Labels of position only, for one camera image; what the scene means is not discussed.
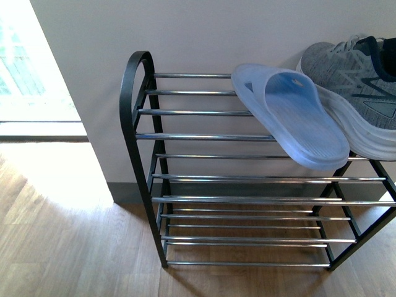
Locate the black metal shoe rack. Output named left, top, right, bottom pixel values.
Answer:
left=119, top=51, right=395, bottom=270

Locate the light blue rubber slipper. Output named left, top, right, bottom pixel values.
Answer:
left=231, top=64, right=350, bottom=171

